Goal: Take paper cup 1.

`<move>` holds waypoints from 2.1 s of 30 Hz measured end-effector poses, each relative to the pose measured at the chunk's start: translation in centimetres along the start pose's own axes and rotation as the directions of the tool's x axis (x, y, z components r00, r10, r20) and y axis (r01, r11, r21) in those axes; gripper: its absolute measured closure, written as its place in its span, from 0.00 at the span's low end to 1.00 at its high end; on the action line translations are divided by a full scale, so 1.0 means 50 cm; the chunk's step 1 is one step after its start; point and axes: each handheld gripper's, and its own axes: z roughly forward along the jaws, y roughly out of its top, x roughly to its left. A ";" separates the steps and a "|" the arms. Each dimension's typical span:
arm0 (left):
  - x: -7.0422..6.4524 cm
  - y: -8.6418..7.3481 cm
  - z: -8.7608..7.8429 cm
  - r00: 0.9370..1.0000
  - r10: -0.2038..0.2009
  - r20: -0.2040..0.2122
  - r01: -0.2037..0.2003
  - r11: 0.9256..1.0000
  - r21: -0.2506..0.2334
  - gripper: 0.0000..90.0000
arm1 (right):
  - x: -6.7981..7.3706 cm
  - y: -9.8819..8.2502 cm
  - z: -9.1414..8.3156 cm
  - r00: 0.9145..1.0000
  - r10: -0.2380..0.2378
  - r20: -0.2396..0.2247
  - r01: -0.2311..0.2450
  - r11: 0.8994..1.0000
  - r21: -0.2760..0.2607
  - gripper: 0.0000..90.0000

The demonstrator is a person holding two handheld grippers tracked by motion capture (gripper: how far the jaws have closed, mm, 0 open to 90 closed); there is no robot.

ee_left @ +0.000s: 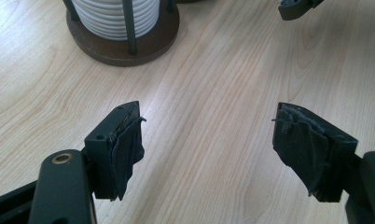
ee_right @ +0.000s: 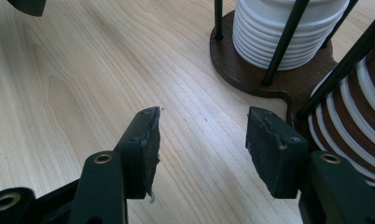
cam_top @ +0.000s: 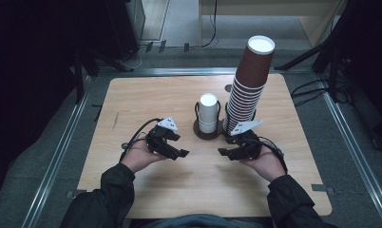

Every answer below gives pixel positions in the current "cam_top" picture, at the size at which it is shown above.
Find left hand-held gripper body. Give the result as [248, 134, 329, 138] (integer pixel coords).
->
[145, 116, 181, 158]

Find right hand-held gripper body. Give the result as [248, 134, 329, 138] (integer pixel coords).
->
[228, 119, 264, 161]

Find stack of brown paper cups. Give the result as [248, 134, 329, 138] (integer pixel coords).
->
[222, 75, 265, 137]

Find white paper cup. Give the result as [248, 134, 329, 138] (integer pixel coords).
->
[198, 119, 219, 134]
[198, 92, 220, 122]

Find single brown ribbed paper cup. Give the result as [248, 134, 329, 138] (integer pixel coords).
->
[235, 34, 276, 89]

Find person's left hand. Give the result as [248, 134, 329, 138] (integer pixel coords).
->
[121, 139, 168, 174]

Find person's right hand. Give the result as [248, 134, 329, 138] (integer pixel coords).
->
[239, 145, 287, 183]

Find person's blue clothing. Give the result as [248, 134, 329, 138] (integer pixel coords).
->
[141, 214, 276, 228]

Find black metal stand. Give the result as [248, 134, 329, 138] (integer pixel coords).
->
[72, 50, 100, 105]

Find black cabinet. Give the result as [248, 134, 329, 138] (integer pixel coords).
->
[105, 0, 146, 62]

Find black tripod stand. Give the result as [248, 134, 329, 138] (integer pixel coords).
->
[274, 0, 382, 105]

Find light wooden furniture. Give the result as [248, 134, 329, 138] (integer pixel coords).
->
[198, 0, 350, 48]

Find left hand-held gripper cable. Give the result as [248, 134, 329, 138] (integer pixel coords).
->
[118, 117, 163, 164]

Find hand-held gripper cable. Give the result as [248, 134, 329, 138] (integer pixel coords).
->
[118, 117, 163, 164]
[258, 136, 289, 175]

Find right hand-held gripper cable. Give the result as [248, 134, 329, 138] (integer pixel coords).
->
[258, 136, 289, 175]

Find white floor cable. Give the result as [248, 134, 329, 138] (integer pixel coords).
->
[121, 44, 149, 71]

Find black floor cables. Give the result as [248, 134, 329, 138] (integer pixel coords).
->
[290, 78, 353, 108]

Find grey table bracket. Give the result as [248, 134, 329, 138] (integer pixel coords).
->
[311, 183, 335, 196]
[66, 189, 89, 200]

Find metal floor rail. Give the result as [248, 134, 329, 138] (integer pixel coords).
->
[318, 74, 382, 227]
[21, 75, 93, 228]

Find black hanging cable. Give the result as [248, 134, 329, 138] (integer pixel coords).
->
[201, 0, 219, 48]

